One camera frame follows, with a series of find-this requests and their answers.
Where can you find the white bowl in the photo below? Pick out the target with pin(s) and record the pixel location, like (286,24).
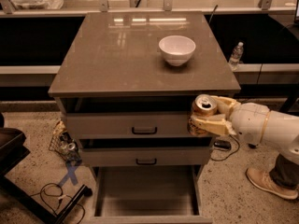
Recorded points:
(176,49)

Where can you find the tan shoe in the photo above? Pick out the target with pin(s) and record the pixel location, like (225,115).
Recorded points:
(263,181)

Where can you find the black power adapter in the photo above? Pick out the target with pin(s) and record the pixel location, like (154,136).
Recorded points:
(223,145)

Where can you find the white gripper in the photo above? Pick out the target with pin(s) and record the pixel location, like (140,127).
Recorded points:
(249,120)

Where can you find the black chair base left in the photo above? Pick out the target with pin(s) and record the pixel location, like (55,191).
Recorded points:
(40,172)

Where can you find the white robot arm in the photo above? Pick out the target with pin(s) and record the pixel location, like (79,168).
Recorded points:
(281,132)

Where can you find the bottom drawer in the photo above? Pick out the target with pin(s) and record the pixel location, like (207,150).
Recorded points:
(146,195)

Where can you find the blue tape cross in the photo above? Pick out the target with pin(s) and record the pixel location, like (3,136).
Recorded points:
(71,167)

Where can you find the orange soda can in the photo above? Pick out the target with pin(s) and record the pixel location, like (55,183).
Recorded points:
(202,106)

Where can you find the grey drawer cabinet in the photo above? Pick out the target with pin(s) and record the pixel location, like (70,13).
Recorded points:
(114,65)

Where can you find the top drawer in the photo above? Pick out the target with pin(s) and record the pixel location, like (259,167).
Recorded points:
(130,125)

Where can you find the drawer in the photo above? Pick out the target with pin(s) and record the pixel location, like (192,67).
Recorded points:
(145,156)
(146,195)
(130,125)

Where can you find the wire basket with items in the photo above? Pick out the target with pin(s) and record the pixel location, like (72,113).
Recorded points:
(63,145)

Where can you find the clear water bottle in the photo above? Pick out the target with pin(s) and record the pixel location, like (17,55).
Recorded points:
(236,55)

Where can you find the middle drawer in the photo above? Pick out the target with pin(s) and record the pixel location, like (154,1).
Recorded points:
(145,156)

